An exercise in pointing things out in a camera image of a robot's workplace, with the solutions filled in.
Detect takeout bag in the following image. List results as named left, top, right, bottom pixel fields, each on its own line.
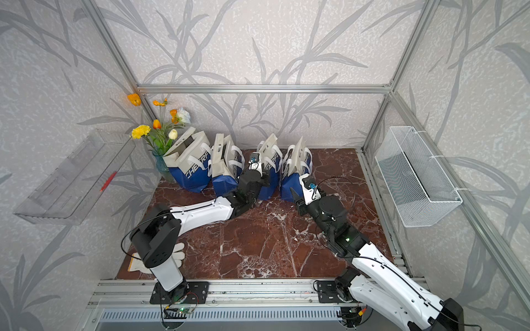
left=280, top=137, right=313, bottom=202
left=163, top=127, right=213, bottom=193
left=257, top=133, right=283, bottom=201
left=211, top=133, right=245, bottom=197

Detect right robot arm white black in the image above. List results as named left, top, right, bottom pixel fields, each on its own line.
left=293, top=186, right=465, bottom=330

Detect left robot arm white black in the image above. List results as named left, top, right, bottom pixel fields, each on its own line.
left=129, top=164, right=271, bottom=292

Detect blue glass vase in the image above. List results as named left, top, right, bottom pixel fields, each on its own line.
left=152, top=150, right=176, bottom=183

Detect artificial flower bouquet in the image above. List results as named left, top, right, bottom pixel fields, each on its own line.
left=131, top=108, right=191, bottom=156

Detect right circuit board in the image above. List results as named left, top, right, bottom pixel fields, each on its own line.
left=338, top=307, right=371, bottom=330

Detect circuit board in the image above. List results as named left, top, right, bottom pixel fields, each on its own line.
left=162, top=307, right=195, bottom=319
left=338, top=307, right=371, bottom=330

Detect white work glove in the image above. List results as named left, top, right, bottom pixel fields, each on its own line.
left=128, top=243, right=186, bottom=274

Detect left circuit board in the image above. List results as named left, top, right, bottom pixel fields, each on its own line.
left=162, top=307, right=195, bottom=319

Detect red item on shelf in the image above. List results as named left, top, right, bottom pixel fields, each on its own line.
left=100, top=172, right=117, bottom=193

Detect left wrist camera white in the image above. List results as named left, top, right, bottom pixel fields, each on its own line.
left=248, top=152, right=262, bottom=175

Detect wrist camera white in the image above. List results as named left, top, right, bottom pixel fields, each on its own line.
left=299, top=174, right=322, bottom=205
left=248, top=152, right=262, bottom=175

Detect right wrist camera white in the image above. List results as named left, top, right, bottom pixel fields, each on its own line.
left=299, top=174, right=322, bottom=205

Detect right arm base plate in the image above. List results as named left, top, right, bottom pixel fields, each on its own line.
left=313, top=280, right=353, bottom=303

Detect white wire basket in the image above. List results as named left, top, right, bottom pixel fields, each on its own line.
left=375, top=126, right=462, bottom=228

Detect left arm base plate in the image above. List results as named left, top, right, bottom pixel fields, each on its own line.
left=149, top=281, right=210, bottom=306

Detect aluminium frame bar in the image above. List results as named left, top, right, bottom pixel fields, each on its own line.
left=137, top=84, right=390, bottom=95

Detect aluminium front rail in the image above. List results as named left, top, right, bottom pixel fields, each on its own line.
left=87, top=278, right=320, bottom=308

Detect clear plastic wall shelf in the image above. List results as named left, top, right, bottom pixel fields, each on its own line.
left=14, top=130, right=135, bottom=226

